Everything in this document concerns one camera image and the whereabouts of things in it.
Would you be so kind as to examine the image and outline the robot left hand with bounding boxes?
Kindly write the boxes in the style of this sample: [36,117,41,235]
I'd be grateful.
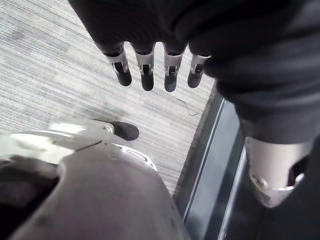
[67,0,320,209]

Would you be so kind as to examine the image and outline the thin loose thread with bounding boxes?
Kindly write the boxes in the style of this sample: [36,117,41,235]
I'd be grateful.
[176,98,200,117]

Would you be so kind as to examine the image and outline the dark robot foot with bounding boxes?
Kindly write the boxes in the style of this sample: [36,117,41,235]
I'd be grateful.
[109,121,140,141]

